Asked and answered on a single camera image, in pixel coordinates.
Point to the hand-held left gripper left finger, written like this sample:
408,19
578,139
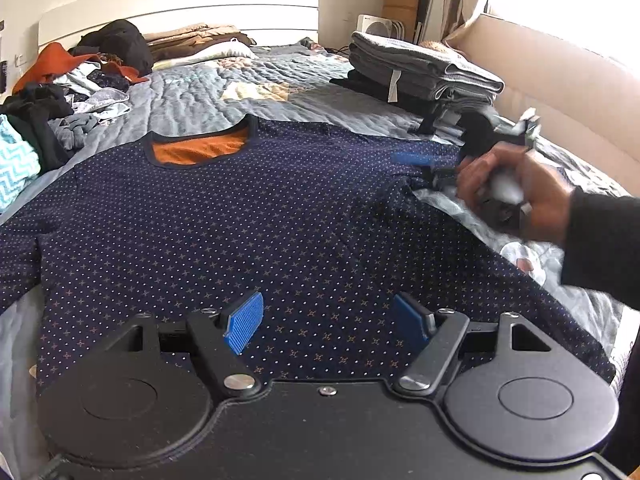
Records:
245,320

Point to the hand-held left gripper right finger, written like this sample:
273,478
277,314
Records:
411,317

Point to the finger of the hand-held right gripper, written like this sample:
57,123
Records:
422,158

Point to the navy patterned sweater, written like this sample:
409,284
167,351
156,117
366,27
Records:
250,230

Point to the person's right forearm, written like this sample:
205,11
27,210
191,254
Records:
605,240

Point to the stack of folded grey clothes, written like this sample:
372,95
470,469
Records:
420,67

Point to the grey-blue crumpled clothes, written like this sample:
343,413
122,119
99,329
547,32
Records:
85,115

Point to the black crumpled clothes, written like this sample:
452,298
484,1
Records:
35,110

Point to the pile of unfolded clothes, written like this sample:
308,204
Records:
50,62

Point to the person's right hand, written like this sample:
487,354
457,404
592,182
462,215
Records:
542,200

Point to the brown plush cushion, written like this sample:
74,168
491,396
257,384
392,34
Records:
437,46

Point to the white box fan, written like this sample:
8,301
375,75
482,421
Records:
377,27

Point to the grey quilted bedspread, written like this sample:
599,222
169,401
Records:
210,95

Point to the white pillow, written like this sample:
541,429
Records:
220,52

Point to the brown folded blanket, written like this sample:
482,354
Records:
195,35

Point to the teal zigzag cloth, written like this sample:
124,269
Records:
15,165

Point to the white headboard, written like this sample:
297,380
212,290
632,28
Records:
175,10

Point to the black bundled garment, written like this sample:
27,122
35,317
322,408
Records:
117,42

